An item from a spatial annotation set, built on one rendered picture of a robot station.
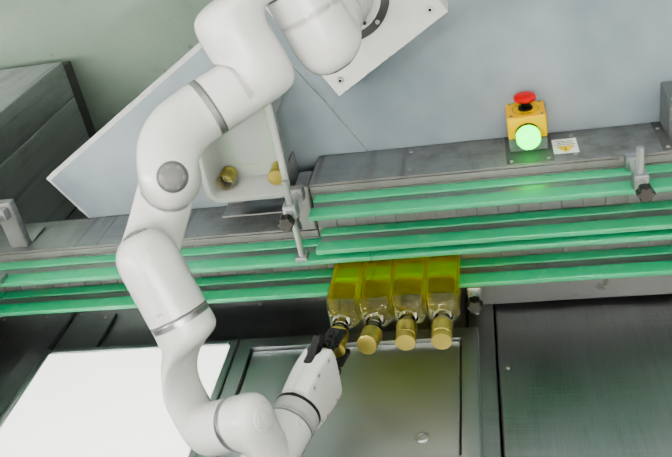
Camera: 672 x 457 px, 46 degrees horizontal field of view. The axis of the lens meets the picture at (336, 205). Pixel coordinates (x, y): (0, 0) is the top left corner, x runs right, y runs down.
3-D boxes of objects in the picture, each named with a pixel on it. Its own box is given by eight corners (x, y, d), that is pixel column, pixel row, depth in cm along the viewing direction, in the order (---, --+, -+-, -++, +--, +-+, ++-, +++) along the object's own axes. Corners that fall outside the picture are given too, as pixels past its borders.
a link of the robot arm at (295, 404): (317, 456, 118) (324, 442, 120) (307, 412, 113) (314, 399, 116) (273, 446, 121) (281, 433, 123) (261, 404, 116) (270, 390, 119)
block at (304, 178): (305, 212, 159) (299, 231, 153) (295, 171, 155) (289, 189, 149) (322, 211, 159) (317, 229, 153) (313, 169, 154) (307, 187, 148)
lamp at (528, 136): (515, 146, 145) (516, 153, 142) (514, 124, 142) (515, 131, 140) (541, 144, 144) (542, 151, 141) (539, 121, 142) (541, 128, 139)
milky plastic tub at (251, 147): (219, 183, 166) (208, 204, 158) (191, 84, 155) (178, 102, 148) (299, 176, 162) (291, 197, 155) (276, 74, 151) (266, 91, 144)
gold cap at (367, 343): (364, 344, 133) (358, 356, 129) (360, 325, 132) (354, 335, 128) (384, 343, 132) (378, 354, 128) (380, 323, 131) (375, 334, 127)
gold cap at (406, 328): (397, 334, 133) (395, 351, 130) (395, 317, 132) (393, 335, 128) (418, 333, 133) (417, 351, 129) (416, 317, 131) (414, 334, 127)
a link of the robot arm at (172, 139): (190, 88, 115) (105, 142, 112) (195, 71, 102) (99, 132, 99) (243, 166, 117) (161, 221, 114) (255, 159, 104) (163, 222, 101)
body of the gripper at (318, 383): (322, 446, 119) (349, 395, 128) (310, 396, 114) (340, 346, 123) (278, 437, 122) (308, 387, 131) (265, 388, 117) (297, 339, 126)
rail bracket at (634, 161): (619, 165, 138) (633, 204, 127) (619, 127, 135) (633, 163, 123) (643, 163, 137) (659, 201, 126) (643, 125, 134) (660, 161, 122)
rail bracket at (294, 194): (301, 239, 154) (289, 276, 144) (283, 163, 146) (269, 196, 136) (316, 237, 154) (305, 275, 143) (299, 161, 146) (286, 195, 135)
